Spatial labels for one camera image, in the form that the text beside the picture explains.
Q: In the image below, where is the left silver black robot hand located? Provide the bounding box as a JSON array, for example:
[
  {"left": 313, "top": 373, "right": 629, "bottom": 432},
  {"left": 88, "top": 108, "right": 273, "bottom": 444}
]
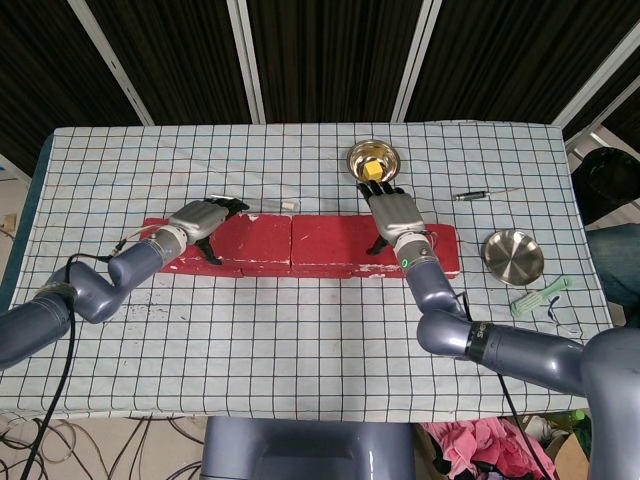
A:
[{"left": 168, "top": 196, "right": 251, "bottom": 267}]

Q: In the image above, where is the steel bowl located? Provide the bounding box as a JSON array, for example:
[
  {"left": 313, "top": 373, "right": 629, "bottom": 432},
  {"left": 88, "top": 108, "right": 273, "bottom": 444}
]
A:
[{"left": 346, "top": 140, "right": 402, "bottom": 183}]

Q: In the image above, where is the clear plastic tube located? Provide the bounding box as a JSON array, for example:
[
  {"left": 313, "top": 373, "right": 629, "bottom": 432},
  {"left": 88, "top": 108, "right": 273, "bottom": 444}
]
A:
[{"left": 209, "top": 194, "right": 301, "bottom": 210}]

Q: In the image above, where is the pink cloth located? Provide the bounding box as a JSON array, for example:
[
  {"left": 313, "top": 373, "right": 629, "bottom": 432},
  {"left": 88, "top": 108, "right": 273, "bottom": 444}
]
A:
[{"left": 422, "top": 418, "right": 556, "bottom": 480}]

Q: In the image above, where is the red brick with white worn edge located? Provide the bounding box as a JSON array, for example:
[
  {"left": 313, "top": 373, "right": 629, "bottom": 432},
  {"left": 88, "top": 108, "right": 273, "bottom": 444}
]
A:
[{"left": 289, "top": 213, "right": 409, "bottom": 267}]

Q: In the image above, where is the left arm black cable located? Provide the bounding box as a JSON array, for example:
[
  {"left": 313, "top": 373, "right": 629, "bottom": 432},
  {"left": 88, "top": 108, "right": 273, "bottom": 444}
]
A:
[{"left": 17, "top": 239, "right": 126, "bottom": 480}]

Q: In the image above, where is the white partition frame post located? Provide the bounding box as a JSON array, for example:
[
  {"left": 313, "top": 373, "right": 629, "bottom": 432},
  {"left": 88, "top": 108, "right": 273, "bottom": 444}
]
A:
[
  {"left": 552, "top": 34, "right": 640, "bottom": 136},
  {"left": 225, "top": 0, "right": 267, "bottom": 124},
  {"left": 392, "top": 0, "right": 444, "bottom": 124},
  {"left": 77, "top": 0, "right": 154, "bottom": 126}
]

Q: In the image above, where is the shallow steel plate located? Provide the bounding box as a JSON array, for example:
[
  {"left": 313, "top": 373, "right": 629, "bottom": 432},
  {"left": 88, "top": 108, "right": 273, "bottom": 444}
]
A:
[{"left": 481, "top": 228, "right": 546, "bottom": 287}]

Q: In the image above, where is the cardboard box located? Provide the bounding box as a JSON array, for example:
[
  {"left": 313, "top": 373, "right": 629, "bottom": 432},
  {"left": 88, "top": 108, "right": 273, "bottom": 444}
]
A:
[{"left": 542, "top": 429, "right": 591, "bottom": 480}]

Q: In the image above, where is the black handled screwdriver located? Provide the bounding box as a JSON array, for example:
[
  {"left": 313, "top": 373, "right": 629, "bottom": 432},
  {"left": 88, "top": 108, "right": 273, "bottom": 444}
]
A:
[{"left": 452, "top": 187, "right": 516, "bottom": 202}]

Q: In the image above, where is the black fabric bag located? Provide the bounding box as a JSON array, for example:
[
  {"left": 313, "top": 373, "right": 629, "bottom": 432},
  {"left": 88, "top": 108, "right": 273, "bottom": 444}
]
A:
[{"left": 572, "top": 147, "right": 640, "bottom": 226}]

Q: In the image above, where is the plain red brick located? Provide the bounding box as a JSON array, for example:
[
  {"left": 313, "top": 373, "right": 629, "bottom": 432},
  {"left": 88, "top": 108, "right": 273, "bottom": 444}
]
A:
[
  {"left": 142, "top": 215, "right": 245, "bottom": 278},
  {"left": 241, "top": 262, "right": 354, "bottom": 280}
]

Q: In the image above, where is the grey robot torso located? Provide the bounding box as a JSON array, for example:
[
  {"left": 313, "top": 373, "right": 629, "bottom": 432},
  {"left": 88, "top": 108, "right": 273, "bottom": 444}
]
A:
[{"left": 198, "top": 417, "right": 419, "bottom": 480}]

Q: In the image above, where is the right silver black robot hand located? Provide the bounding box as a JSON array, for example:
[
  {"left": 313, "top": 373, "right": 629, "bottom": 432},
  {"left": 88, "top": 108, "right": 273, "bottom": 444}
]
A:
[{"left": 355, "top": 179, "right": 427, "bottom": 256}]

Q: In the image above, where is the white black checked tablecloth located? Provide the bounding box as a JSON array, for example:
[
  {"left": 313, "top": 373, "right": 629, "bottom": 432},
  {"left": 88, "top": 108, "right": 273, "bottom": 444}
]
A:
[{"left": 7, "top": 122, "right": 616, "bottom": 421}]

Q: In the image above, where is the light green brush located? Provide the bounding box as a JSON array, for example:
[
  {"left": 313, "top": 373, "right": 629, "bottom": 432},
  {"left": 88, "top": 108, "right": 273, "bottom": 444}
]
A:
[{"left": 508, "top": 276, "right": 572, "bottom": 319}]

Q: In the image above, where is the red brick with white patch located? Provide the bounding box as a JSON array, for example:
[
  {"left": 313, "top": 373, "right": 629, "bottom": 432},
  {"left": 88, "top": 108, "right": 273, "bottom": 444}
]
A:
[{"left": 349, "top": 223, "right": 460, "bottom": 280}]

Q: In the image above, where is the red brick with chipped corner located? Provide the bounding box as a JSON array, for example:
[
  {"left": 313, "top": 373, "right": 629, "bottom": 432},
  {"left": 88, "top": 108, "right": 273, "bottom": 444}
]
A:
[{"left": 177, "top": 213, "right": 294, "bottom": 266}]

